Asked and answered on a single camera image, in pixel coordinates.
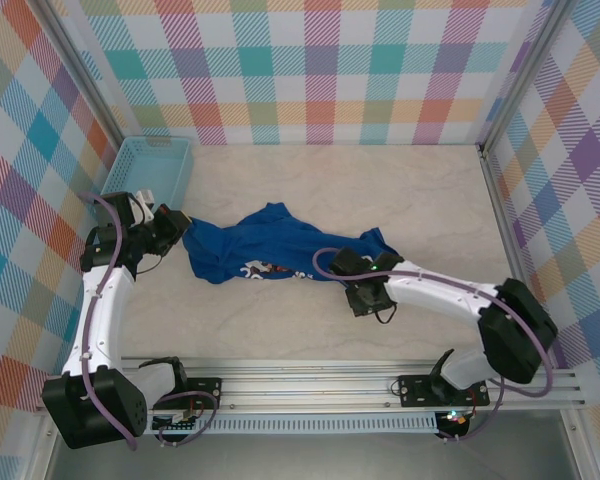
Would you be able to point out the blue t-shirt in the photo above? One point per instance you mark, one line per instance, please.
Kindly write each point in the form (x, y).
(260, 240)

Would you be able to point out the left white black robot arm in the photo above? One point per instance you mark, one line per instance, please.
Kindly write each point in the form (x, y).
(102, 320)

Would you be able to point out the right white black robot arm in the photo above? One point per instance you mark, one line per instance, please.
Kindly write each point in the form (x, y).
(440, 295)

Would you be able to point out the light blue plastic basket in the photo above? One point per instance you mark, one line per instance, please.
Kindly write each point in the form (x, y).
(150, 170)

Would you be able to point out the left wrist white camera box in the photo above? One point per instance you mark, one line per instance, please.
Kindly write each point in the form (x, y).
(144, 205)

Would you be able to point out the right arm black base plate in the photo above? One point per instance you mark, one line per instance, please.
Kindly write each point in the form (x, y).
(415, 392)

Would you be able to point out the aluminium mounting rail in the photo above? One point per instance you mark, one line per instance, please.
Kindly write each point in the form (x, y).
(305, 390)

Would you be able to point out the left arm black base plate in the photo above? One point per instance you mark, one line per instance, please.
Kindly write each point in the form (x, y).
(207, 384)

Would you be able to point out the aluminium side rail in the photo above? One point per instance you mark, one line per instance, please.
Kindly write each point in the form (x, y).
(502, 210)

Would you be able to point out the aluminium frame post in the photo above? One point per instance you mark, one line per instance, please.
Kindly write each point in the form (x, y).
(524, 75)
(85, 75)

